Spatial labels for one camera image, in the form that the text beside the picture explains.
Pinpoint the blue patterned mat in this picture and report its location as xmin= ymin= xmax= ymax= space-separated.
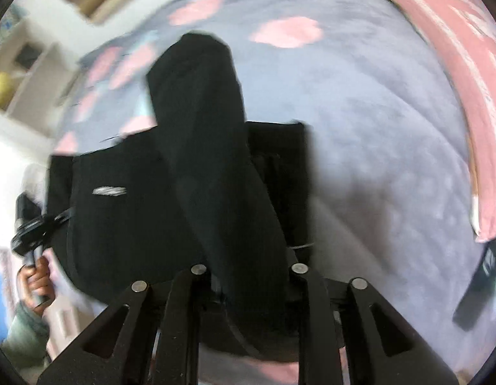
xmin=0 ymin=249 xmax=18 ymax=343

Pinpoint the grey blanket with pink flowers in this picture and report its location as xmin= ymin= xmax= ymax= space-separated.
xmin=51 ymin=0 xmax=496 ymax=385

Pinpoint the black flat object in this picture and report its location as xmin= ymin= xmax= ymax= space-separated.
xmin=452 ymin=236 xmax=496 ymax=331

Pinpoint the pink patterned blanket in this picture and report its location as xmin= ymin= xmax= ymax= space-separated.
xmin=370 ymin=0 xmax=496 ymax=243

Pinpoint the white shelf unit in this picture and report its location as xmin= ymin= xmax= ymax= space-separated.
xmin=0 ymin=20 xmax=78 ymax=133

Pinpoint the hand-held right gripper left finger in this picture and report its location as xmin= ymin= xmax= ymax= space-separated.
xmin=37 ymin=265 xmax=225 ymax=385

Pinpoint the person's left forearm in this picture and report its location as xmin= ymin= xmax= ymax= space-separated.
xmin=0 ymin=301 xmax=52 ymax=372

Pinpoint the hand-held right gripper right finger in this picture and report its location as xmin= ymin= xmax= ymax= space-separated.
xmin=285 ymin=264 xmax=459 ymax=385

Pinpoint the yellow ball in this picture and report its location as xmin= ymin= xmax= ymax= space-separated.
xmin=0 ymin=72 xmax=17 ymax=107

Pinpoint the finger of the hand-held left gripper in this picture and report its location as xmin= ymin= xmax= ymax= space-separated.
xmin=43 ymin=206 xmax=77 ymax=227

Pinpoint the black jacket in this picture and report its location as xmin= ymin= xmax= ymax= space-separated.
xmin=47 ymin=32 xmax=317 ymax=364

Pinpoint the person's left hand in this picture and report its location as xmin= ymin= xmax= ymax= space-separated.
xmin=16 ymin=254 xmax=56 ymax=310

